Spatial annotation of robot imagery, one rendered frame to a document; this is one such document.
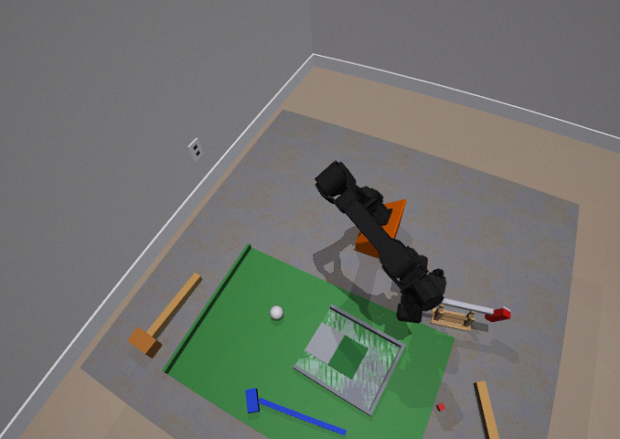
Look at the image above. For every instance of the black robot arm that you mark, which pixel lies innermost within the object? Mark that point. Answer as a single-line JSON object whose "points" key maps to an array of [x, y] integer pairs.
{"points": [[363, 205]]}

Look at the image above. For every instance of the white golf ball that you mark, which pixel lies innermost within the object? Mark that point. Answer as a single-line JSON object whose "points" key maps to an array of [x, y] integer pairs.
{"points": [[276, 312]]}

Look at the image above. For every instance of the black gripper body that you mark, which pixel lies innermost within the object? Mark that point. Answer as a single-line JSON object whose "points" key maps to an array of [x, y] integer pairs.
{"points": [[410, 312]]}

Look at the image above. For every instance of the blue putter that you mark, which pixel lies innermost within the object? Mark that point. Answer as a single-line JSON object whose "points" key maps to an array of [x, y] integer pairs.
{"points": [[253, 406]]}

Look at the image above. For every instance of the green flat mat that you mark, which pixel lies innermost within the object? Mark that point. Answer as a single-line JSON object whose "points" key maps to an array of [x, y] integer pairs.
{"points": [[239, 347]]}

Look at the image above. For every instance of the brown wooden mallet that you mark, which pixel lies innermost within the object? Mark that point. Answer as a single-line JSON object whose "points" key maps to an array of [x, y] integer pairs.
{"points": [[146, 341], [486, 411]]}

